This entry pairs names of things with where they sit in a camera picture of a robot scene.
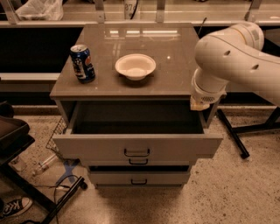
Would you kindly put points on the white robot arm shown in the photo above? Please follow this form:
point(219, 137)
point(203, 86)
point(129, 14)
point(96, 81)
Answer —
point(234, 55)

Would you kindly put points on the white plastic bag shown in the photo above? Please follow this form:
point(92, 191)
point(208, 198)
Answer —
point(49, 10)

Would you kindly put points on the grey bottom drawer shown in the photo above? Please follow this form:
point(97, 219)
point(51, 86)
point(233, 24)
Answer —
point(139, 178)

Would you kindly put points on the grey middle drawer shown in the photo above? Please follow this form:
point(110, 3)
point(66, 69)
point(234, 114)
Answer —
point(134, 161)

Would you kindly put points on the black chair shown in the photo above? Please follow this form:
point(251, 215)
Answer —
point(14, 139)

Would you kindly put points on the grey drawer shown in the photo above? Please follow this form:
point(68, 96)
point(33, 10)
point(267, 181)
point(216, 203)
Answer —
point(139, 178)
point(118, 130)
point(134, 161)

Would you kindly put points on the wire mesh basket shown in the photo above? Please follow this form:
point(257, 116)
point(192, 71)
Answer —
point(59, 130)

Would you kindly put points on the clear plastic bottle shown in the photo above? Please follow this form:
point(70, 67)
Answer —
point(45, 165)

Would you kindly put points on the grey drawer cabinet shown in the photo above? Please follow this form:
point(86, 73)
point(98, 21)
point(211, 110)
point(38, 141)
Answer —
point(172, 48)

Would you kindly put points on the black and white sneaker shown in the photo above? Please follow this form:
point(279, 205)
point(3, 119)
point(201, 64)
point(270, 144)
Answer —
point(14, 207)

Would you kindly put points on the white numbered container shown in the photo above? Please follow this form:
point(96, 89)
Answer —
point(130, 8)

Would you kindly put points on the blue soda can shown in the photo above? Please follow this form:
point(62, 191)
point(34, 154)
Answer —
point(82, 65)

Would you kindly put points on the grey top drawer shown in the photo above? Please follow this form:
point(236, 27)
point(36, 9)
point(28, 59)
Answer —
point(118, 130)

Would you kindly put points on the black stand base right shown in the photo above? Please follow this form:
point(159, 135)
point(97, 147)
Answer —
point(272, 123)

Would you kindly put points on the black stand leg left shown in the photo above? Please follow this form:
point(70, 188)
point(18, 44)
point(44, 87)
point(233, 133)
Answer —
point(57, 204)

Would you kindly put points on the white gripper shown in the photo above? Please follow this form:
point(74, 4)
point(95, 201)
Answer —
point(204, 96)

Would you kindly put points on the white paper bowl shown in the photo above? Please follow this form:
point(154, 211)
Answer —
point(135, 67)

